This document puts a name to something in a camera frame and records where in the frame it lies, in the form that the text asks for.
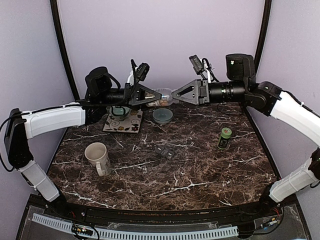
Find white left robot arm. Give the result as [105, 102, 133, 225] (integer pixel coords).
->
[0, 62, 161, 218]

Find clear bottle yellow capsules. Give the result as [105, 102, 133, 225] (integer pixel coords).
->
[146, 88, 174, 108]

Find square floral ceramic plate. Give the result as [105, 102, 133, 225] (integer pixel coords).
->
[102, 110, 143, 134]

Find green lid pill bottle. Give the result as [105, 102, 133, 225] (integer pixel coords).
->
[217, 127, 232, 150]

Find small celadon bowl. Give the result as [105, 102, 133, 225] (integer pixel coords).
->
[109, 106, 131, 121]

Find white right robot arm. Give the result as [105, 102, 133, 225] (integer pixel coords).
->
[172, 53, 320, 217]

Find beige ceramic mug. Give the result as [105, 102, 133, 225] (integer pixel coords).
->
[84, 142, 112, 177]

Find black front rail base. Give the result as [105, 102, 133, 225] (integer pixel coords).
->
[16, 195, 311, 240]

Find white slotted cable duct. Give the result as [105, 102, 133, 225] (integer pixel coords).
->
[31, 213, 239, 240]

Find clear weekly pill organizer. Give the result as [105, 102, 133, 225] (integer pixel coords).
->
[155, 146, 175, 160]

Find light blue ribbed bowl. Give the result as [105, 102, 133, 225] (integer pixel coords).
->
[152, 108, 174, 125]

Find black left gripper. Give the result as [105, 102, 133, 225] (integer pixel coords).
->
[99, 81, 165, 111]

